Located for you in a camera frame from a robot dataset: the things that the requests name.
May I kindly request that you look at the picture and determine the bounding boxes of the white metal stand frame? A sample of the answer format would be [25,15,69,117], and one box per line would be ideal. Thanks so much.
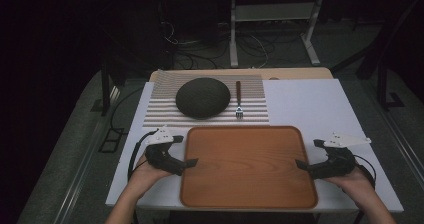
[229,0,326,69]

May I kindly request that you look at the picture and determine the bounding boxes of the black metal stand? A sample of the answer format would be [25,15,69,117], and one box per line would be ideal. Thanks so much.
[90,58,128,117]
[375,47,406,112]

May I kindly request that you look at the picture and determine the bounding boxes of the fork with brown handle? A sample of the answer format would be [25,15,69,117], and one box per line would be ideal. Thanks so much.
[235,80,245,120]

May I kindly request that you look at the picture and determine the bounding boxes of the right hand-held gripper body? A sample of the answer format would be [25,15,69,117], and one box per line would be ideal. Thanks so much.
[307,132,372,180]

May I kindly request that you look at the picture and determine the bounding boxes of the person's left hand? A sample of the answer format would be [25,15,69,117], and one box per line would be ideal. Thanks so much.
[128,153,174,198]

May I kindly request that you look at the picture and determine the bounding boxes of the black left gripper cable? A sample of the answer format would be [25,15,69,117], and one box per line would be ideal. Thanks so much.
[127,129,160,182]

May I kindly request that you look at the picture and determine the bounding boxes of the tangle of black floor cables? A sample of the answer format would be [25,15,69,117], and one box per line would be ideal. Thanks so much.
[159,0,234,70]

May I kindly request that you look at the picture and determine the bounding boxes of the metal floor rail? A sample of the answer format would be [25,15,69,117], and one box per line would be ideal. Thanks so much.
[52,117,113,224]
[373,97,424,185]

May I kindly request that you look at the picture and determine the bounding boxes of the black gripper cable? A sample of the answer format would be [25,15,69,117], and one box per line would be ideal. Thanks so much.
[353,154,378,189]
[127,129,160,182]

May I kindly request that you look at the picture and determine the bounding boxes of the white floor cable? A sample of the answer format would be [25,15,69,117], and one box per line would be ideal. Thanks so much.
[248,33,270,69]

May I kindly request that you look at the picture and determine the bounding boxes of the dark round bowl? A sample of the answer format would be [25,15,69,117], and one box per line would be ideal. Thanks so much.
[175,77,232,120]

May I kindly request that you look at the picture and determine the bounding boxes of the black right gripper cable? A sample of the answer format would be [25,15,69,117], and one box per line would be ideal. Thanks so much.
[353,154,378,189]

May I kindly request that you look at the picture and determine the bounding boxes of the striped placemat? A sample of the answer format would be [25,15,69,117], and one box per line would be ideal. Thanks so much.
[142,69,271,129]

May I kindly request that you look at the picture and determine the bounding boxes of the black floor cable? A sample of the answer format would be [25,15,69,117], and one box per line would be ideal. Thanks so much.
[109,86,145,135]

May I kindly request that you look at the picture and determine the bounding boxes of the person's right hand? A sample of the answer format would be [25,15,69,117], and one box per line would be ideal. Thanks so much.
[323,165,377,202]

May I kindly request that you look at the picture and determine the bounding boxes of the brown wooden tray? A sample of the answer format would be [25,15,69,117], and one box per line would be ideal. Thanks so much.
[179,125,319,210]

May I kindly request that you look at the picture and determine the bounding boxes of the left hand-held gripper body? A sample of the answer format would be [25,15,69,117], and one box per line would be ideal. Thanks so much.
[144,125,187,177]

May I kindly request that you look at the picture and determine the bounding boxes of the white board sheet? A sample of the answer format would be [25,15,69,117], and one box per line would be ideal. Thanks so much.
[105,78,405,214]

